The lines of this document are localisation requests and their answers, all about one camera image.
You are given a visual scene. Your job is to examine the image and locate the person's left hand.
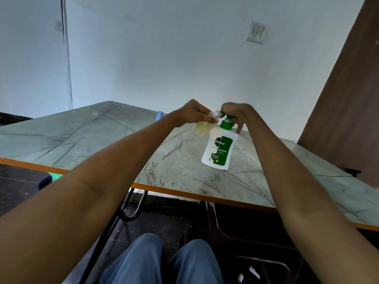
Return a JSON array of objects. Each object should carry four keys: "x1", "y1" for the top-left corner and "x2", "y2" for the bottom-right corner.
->
[{"x1": 176, "y1": 99, "x2": 218, "y2": 128}]

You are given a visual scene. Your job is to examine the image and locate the person's right hand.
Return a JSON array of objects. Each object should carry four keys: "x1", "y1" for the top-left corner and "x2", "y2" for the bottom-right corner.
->
[{"x1": 220, "y1": 102, "x2": 256, "y2": 134}]

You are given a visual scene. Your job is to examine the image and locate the small clear bottle yellowish liquid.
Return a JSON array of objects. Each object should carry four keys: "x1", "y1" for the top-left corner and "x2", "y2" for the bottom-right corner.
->
[{"x1": 192, "y1": 110, "x2": 222, "y2": 138}]

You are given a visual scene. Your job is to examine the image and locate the white soap bottle green pump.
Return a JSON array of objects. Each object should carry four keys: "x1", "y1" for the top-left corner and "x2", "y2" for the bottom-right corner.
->
[{"x1": 201, "y1": 114, "x2": 239, "y2": 171}]

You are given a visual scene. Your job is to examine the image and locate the person's left forearm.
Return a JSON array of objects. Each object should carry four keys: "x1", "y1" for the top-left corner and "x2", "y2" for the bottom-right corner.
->
[{"x1": 0, "y1": 111, "x2": 182, "y2": 284}]

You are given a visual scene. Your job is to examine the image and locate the person's right forearm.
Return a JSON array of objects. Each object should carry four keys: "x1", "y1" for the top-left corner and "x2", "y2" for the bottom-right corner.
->
[{"x1": 244, "y1": 111, "x2": 379, "y2": 284}]

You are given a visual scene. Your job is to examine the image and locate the brown wooden door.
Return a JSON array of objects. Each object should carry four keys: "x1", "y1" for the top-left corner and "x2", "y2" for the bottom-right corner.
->
[{"x1": 297, "y1": 0, "x2": 379, "y2": 190}]

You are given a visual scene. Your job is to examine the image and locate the dark brown chair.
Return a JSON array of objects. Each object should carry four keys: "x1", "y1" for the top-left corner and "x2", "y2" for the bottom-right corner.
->
[{"x1": 204, "y1": 201, "x2": 298, "y2": 284}]

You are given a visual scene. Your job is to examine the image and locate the person's legs in blue jeans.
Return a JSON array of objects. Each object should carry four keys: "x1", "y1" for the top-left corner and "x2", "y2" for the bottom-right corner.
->
[{"x1": 99, "y1": 233, "x2": 235, "y2": 284}]

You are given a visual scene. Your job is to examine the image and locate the white wall light switch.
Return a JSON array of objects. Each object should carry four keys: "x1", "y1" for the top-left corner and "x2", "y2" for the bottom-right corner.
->
[{"x1": 245, "y1": 20, "x2": 267, "y2": 44}]

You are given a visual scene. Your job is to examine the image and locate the black metal table frame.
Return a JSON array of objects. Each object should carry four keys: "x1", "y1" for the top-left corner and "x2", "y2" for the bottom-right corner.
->
[{"x1": 79, "y1": 188, "x2": 149, "y2": 284}]

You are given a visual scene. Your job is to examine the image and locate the white wall conduit pipe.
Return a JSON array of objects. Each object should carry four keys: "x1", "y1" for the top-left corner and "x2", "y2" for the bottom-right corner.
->
[{"x1": 60, "y1": 0, "x2": 73, "y2": 110}]

